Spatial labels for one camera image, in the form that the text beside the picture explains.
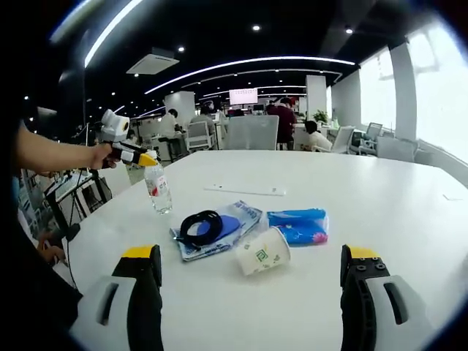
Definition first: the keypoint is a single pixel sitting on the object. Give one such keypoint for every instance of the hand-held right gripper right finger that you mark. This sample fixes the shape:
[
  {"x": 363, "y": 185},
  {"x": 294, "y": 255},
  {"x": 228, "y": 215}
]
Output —
[{"x": 358, "y": 303}]

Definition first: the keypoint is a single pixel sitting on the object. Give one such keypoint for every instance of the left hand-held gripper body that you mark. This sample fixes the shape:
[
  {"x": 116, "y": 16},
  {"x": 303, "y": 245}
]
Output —
[{"x": 113, "y": 128}]

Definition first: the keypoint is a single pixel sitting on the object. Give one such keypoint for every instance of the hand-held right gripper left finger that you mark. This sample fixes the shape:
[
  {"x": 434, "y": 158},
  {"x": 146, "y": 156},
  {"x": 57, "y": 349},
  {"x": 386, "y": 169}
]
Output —
[{"x": 146, "y": 292}]

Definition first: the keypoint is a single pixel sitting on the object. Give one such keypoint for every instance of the clear water bottle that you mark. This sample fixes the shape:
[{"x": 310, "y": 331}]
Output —
[{"x": 159, "y": 190}]

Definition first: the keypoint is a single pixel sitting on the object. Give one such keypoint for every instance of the blue tissue pack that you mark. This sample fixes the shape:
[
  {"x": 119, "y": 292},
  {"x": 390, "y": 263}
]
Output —
[{"x": 296, "y": 225}]

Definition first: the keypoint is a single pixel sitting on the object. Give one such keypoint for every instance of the white paper cup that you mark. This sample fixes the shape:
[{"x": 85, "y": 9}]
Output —
[{"x": 261, "y": 252}]

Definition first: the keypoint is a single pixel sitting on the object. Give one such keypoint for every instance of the blue mask package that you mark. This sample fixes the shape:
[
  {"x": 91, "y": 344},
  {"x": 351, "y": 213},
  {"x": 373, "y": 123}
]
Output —
[{"x": 241, "y": 215}]

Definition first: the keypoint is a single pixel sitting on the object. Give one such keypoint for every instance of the person's left hand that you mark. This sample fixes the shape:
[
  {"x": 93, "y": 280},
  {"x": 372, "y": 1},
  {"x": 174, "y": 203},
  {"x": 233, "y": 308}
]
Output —
[{"x": 102, "y": 157}]

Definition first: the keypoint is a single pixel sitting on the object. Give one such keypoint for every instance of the white office chair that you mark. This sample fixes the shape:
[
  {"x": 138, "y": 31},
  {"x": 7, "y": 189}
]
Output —
[
  {"x": 343, "y": 139},
  {"x": 200, "y": 135}
]

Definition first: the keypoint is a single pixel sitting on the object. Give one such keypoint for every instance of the ceiling air conditioner vent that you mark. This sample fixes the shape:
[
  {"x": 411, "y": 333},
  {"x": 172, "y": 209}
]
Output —
[{"x": 153, "y": 62}]

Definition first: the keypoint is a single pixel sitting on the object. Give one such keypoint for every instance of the straight ceiling light strip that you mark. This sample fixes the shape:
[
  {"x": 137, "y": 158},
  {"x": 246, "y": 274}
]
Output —
[{"x": 109, "y": 29}]

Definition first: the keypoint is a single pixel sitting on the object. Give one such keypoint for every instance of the person's dark clothing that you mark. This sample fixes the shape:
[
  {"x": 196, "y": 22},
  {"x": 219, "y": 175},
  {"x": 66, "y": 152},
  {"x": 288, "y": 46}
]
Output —
[{"x": 29, "y": 311}]

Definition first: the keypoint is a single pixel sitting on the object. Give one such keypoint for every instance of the white power strip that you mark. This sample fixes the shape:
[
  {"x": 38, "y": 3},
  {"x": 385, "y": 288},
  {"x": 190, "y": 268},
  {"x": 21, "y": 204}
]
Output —
[{"x": 245, "y": 190}]

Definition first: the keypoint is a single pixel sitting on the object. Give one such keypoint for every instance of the grey partition panel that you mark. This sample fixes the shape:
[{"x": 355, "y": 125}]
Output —
[{"x": 252, "y": 133}]

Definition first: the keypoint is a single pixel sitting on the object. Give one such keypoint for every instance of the white table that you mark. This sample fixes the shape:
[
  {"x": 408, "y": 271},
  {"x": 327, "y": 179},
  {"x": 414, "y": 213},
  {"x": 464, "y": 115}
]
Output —
[{"x": 329, "y": 175}]

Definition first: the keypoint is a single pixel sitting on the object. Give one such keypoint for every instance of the thin white paper slip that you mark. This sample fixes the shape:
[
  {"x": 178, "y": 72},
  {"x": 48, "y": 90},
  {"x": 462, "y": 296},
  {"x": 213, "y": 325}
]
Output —
[{"x": 453, "y": 197}]

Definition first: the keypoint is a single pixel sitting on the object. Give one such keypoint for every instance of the long curved ceiling light strip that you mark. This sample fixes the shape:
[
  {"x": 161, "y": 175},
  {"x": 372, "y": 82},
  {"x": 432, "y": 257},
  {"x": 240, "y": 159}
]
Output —
[{"x": 256, "y": 61}]

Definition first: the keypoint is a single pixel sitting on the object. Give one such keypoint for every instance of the grey office chair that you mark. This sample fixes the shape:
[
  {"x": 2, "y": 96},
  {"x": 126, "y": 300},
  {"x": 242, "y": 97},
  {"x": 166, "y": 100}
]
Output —
[{"x": 396, "y": 148}]

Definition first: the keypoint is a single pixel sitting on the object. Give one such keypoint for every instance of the green potted plant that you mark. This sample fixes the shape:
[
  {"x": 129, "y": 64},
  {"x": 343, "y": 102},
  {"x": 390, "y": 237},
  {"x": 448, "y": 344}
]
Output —
[{"x": 321, "y": 117}]

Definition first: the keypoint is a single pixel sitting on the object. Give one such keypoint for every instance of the narrow window with blinds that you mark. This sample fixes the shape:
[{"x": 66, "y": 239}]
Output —
[{"x": 376, "y": 91}]

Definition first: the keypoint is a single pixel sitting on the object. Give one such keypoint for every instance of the wide window with blinds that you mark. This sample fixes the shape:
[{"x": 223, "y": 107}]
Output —
[{"x": 442, "y": 91}]

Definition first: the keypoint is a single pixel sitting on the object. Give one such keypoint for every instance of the wall monitor screen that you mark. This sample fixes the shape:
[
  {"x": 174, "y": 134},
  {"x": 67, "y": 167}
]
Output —
[{"x": 243, "y": 96}]

